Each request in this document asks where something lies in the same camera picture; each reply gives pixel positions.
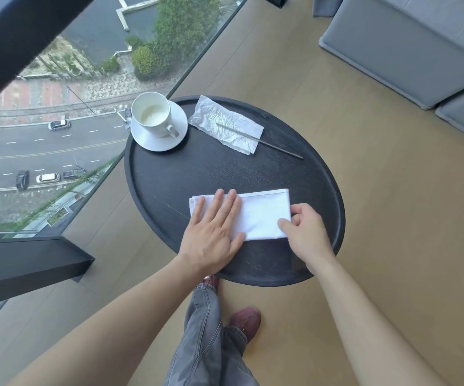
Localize person's right hand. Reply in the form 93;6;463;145
277;203;337;274

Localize person's left hand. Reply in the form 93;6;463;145
177;189;246;276

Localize white cloth napkin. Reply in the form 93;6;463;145
189;189;293;242

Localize person's left forearm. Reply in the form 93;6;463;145
5;253;217;386

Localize person's right forearm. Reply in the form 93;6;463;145
307;253;451;386

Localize black round side table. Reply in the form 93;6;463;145
124;95;346;287

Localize maroon left shoe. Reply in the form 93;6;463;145
202;274;221;293

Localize maroon shoe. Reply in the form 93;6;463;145
202;274;221;293
227;306;262;344

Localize thin metal stirring stick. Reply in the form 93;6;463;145
216;123;304;160

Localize white ceramic saucer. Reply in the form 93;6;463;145
130;99;188;152

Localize maroon right shoe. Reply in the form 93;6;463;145
227;306;262;344

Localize crumpled clear plastic wrapper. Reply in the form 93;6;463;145
188;95;265;156

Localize white ceramic cup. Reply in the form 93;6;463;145
131;91;180;138

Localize grey trousers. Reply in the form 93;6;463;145
164;283;259;386

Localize round green bush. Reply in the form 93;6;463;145
132;46;157;78

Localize black window sill ledge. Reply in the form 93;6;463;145
0;235;96;311

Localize green tree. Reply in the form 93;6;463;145
151;0;223;50

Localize grey fabric sofa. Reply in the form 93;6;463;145
312;0;464;111

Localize black window frame beam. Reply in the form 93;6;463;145
0;0;98;117

